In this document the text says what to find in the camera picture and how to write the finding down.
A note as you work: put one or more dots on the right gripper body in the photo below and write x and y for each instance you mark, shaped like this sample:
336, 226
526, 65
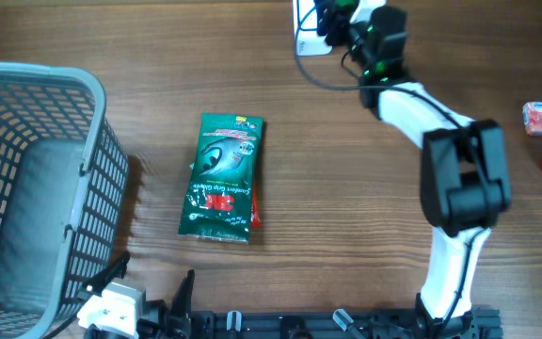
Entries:
342, 28

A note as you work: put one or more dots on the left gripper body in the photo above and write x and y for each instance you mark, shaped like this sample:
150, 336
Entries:
150, 330

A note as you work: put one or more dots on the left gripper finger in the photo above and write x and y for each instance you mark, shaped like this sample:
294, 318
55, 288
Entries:
182, 302
106, 273

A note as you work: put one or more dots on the green 3M gloves package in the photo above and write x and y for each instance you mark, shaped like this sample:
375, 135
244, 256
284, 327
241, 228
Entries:
218, 201

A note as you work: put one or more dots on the red stick sachet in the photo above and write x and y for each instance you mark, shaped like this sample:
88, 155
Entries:
256, 222

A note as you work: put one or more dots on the small red white snack packet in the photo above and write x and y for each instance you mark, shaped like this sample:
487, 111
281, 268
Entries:
532, 117

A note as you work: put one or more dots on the green cap white jar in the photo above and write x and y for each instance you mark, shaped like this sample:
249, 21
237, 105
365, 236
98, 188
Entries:
347, 4

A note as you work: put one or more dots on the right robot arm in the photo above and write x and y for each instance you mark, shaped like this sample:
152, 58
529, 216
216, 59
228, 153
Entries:
464, 182

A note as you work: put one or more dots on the white barcode scanner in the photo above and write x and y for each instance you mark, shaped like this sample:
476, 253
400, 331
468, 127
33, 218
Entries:
309, 43

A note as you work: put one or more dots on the grey plastic shopping basket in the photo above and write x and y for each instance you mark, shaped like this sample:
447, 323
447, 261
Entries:
63, 175

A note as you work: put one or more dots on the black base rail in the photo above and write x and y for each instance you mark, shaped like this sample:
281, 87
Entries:
323, 325

